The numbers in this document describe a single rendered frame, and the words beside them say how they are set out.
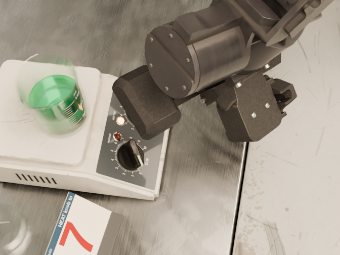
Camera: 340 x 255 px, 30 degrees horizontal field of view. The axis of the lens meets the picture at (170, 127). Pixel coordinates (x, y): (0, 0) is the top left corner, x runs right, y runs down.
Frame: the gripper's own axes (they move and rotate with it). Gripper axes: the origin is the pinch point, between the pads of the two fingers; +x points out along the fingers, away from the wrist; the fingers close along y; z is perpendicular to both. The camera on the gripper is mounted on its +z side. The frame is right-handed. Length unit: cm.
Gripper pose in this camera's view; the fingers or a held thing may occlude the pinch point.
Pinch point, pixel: (179, 90)
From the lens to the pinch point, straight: 66.1
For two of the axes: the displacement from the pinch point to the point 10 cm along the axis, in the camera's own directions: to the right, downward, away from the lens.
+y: 7.3, -4.2, 5.4
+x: -4.4, 3.1, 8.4
